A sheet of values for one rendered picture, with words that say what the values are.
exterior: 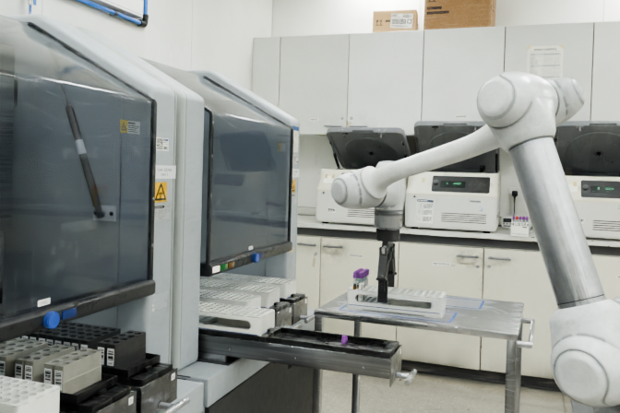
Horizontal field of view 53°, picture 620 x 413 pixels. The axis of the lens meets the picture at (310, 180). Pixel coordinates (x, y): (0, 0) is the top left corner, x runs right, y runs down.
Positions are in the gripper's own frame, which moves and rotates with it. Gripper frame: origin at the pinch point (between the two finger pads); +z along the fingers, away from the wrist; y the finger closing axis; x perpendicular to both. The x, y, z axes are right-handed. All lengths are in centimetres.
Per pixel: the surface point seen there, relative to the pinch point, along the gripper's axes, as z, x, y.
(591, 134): -64, -79, 211
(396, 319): 5.4, -5.7, -12.1
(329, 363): 9.9, 4.4, -46.1
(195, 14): -130, 149, 138
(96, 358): 0, 40, -91
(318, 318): 7.8, 18.6, -11.2
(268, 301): 3.8, 34.7, -12.9
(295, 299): 5.6, 31.4, 2.9
